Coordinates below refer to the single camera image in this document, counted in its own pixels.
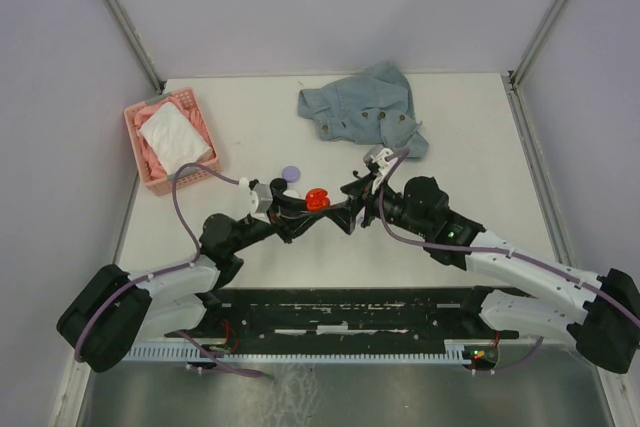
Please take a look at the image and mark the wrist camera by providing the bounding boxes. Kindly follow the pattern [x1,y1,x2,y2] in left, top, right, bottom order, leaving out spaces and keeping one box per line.
[363,145,399,194]
[239,177,273,222]

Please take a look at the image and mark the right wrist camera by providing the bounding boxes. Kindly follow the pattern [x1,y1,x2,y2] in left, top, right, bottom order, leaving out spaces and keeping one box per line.
[363,145,399,194]

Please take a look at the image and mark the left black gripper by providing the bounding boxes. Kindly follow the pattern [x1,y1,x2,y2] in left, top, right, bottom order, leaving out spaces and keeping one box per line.
[228,188,323,254]

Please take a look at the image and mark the aluminium frame post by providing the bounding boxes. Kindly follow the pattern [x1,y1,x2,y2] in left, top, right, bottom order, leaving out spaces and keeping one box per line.
[102,0,166,94]
[509,0,571,91]

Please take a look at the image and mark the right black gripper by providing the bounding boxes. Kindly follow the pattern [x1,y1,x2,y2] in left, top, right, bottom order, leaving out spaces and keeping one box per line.
[320,171,430,238]

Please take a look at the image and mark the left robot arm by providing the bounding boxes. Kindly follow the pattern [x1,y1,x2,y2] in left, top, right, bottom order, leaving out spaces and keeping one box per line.
[56,179,351,373]

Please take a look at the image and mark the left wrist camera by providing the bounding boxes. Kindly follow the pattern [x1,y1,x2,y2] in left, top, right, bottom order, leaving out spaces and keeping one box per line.
[239,177,273,222]

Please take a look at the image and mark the blue denim jacket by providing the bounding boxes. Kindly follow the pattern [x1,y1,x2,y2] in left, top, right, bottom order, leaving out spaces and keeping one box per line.
[297,61,429,159]

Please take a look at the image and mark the pink plastic basket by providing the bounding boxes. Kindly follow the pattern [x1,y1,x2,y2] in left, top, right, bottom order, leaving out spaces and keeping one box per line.
[124,87,221,196]

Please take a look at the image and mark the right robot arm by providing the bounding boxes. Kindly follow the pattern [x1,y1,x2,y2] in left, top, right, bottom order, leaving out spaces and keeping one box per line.
[305,176,639,374]

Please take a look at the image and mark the purple earbud case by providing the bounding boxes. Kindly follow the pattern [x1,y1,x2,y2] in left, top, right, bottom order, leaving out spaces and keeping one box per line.
[281,165,301,183]

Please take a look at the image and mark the right aluminium frame post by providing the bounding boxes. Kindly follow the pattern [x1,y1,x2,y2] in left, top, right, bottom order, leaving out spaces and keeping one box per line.
[509,0,571,91]

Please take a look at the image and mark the left aluminium frame post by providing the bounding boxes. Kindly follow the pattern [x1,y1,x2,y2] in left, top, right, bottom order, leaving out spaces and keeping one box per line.
[102,0,166,94]

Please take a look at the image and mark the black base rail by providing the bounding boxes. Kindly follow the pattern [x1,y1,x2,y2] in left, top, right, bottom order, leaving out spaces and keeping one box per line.
[188,288,498,354]

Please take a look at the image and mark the white folded cloth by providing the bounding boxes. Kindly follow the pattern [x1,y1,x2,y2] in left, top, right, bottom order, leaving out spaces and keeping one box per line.
[138,101,213,174]

